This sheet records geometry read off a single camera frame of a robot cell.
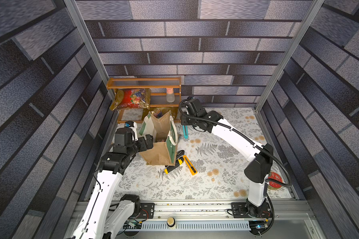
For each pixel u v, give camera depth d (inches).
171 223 23.1
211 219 28.7
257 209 24.9
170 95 39.7
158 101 43.1
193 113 24.0
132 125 25.3
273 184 30.9
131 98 38.5
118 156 18.8
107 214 16.9
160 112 43.4
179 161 35.4
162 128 34.8
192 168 34.5
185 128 31.3
